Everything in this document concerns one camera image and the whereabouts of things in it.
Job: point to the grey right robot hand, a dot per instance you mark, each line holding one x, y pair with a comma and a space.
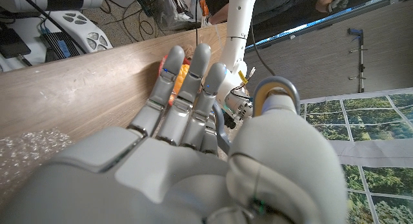
161, 179

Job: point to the clear bubble wrap sheet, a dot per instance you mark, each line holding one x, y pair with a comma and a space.
29, 153

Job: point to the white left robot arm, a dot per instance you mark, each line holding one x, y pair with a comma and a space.
240, 24

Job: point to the red bowl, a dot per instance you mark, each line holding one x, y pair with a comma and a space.
162, 65

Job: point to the yellow textured toy fruit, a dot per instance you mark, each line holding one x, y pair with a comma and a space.
180, 78

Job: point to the black ribbed device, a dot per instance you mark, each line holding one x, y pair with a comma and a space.
58, 44

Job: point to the clear plastic bag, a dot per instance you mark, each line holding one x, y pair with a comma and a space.
175, 7

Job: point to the white vented base unit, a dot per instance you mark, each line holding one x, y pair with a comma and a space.
80, 27

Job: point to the small orange object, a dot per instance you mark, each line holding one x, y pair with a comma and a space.
204, 7

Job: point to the black flat box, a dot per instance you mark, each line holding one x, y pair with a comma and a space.
13, 41

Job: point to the person in black shirt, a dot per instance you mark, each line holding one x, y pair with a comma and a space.
284, 4

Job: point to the printed forest window backdrop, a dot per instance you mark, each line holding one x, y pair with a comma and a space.
371, 127

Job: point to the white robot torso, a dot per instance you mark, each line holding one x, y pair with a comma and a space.
19, 1

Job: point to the thin metal stand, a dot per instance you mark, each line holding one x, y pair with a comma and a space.
361, 66

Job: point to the grey teleoperation glove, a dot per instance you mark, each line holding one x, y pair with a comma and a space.
338, 1

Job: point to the blue lit metal rail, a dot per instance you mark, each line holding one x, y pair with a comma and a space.
306, 27

